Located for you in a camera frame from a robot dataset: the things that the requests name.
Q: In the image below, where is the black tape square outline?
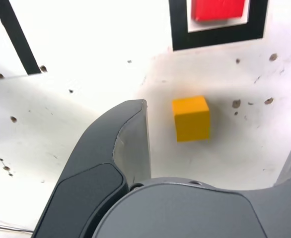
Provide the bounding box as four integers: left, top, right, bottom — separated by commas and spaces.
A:
168, 0, 271, 52

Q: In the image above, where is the yellow cube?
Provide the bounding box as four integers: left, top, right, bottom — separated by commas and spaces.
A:
172, 95, 212, 143

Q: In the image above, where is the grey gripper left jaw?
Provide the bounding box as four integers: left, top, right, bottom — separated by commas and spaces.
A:
33, 98, 153, 238

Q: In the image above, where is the red cube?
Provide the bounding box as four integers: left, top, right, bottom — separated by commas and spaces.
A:
191, 0, 247, 22

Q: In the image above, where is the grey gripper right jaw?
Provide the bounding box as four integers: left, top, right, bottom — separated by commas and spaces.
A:
92, 135, 291, 238

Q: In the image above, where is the black tape strip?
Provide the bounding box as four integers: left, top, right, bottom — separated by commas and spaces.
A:
0, 0, 42, 75

